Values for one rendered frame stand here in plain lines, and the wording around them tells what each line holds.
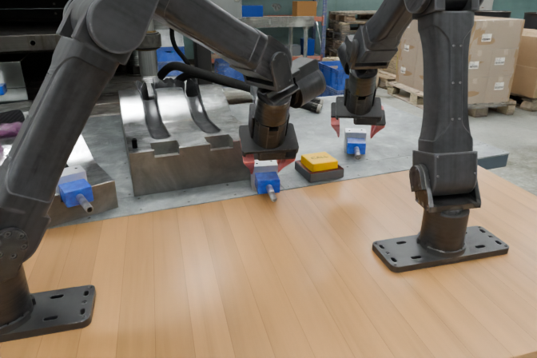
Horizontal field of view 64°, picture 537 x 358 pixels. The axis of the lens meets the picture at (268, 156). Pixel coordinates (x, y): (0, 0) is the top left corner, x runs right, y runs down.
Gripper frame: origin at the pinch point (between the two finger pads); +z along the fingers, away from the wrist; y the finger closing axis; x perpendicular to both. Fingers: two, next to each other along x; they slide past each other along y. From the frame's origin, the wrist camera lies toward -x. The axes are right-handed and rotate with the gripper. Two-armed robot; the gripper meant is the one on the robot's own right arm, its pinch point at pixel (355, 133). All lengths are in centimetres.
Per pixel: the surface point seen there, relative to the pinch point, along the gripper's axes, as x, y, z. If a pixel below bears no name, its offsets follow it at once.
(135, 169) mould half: 25, 43, -16
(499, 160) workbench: 0.9, -35.5, 7.0
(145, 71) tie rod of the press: -39, 69, 14
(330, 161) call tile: 14.7, 6.2, -7.1
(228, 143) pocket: 13.5, 27.6, -10.3
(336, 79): -274, -9, 214
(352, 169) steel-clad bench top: 12.1, 1.1, -1.4
